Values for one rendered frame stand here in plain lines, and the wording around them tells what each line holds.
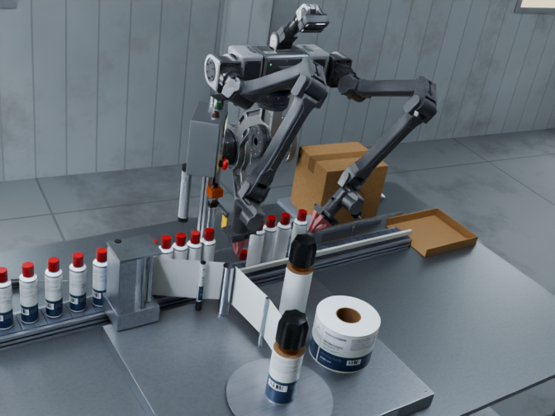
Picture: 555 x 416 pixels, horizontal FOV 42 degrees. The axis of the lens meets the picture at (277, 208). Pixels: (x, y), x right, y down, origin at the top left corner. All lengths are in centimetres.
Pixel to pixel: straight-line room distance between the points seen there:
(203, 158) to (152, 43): 260
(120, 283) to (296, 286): 56
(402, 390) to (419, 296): 59
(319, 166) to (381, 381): 102
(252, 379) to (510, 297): 120
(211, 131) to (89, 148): 279
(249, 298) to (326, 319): 26
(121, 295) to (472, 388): 115
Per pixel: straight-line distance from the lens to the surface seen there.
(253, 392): 212
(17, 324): 234
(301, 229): 263
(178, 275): 234
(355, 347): 220
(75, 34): 468
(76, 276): 229
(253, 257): 258
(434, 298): 279
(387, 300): 270
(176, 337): 229
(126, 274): 218
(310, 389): 216
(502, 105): 688
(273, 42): 285
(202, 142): 227
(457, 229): 328
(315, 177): 295
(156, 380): 214
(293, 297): 235
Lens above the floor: 235
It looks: 29 degrees down
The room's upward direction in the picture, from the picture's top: 9 degrees clockwise
